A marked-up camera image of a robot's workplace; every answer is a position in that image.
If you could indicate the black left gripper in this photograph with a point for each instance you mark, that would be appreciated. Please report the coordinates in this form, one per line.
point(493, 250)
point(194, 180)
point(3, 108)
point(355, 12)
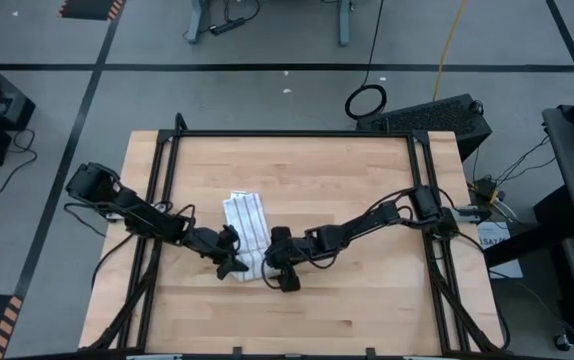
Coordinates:
point(212, 245)

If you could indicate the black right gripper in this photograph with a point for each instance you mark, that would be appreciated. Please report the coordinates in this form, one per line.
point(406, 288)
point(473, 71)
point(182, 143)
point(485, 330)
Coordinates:
point(297, 250)

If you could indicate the white towel with red stripes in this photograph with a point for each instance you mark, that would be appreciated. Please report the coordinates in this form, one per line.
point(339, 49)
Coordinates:
point(247, 225)

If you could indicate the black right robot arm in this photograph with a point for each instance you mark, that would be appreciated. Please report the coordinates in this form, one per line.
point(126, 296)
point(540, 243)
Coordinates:
point(377, 220)

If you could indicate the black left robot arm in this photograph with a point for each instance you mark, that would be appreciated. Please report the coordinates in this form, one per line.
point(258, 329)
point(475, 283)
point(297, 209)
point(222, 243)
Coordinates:
point(137, 212)

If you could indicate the black perforated computer tower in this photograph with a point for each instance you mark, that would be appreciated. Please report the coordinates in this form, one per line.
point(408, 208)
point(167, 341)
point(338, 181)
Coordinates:
point(427, 117)

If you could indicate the black box with yellow plug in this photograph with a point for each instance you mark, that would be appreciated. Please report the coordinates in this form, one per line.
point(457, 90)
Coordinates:
point(484, 190)

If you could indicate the white paper sheet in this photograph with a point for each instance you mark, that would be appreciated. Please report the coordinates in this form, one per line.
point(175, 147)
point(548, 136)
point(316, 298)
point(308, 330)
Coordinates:
point(509, 265)

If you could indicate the black power strip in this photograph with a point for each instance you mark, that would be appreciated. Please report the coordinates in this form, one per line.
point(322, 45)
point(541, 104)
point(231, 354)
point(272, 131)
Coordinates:
point(227, 26)

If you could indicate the black caster wheel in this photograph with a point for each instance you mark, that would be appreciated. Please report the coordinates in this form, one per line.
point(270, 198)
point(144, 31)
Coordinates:
point(562, 342)

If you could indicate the black metal table frame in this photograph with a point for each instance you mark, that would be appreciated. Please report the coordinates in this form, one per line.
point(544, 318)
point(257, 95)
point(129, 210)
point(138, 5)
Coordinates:
point(217, 133)

